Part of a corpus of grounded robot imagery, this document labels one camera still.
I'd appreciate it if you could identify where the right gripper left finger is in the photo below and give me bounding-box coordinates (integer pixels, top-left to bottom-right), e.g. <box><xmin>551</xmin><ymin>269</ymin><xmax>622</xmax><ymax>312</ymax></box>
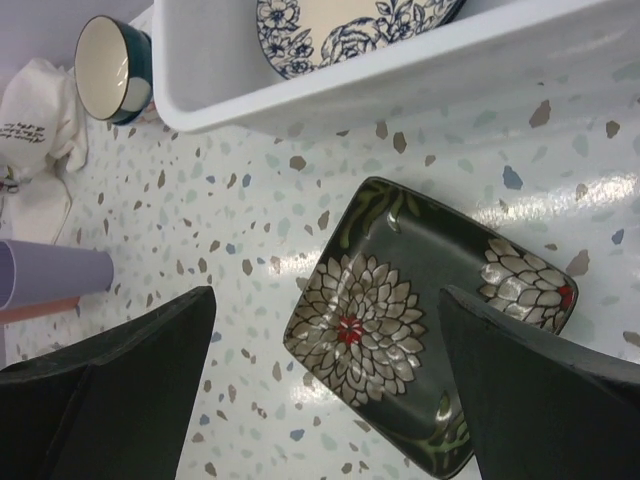
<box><xmin>1</xmin><ymin>286</ymin><xmax>216</xmax><ymax>479</ymax></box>

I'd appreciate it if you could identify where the white floral cloth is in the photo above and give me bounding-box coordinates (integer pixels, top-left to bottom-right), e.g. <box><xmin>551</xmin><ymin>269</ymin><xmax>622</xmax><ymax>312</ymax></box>
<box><xmin>1</xmin><ymin>58</ymin><xmax>88</xmax><ymax>244</ymax></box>

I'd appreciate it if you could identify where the white plastic bin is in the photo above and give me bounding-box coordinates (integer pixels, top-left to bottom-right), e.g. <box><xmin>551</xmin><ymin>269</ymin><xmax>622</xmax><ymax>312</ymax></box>
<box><xmin>151</xmin><ymin>1</ymin><xmax>639</xmax><ymax>138</ymax></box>

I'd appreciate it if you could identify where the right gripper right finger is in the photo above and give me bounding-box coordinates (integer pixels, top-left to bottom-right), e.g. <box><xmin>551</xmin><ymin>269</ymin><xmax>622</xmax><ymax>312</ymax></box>
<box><xmin>438</xmin><ymin>286</ymin><xmax>639</xmax><ymax>479</ymax></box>

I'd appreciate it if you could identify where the cream bowl blue pattern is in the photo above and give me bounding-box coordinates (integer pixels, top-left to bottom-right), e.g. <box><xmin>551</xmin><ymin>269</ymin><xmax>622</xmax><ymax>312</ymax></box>
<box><xmin>74</xmin><ymin>15</ymin><xmax>153</xmax><ymax>125</ymax></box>

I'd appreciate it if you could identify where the purple plastic cup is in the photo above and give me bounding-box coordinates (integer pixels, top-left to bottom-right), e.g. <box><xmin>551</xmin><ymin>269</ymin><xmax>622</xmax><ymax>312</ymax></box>
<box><xmin>1</xmin><ymin>240</ymin><xmax>114</xmax><ymax>310</ymax></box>

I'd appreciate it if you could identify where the black floral square plate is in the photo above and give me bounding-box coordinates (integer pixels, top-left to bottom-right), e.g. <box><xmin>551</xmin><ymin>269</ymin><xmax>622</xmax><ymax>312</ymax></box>
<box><xmin>283</xmin><ymin>177</ymin><xmax>578</xmax><ymax>479</ymax></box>

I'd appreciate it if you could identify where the blue floral white plate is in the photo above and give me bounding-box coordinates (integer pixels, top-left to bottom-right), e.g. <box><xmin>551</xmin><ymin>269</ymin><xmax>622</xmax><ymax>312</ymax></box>
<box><xmin>256</xmin><ymin>0</ymin><xmax>464</xmax><ymax>80</ymax></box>

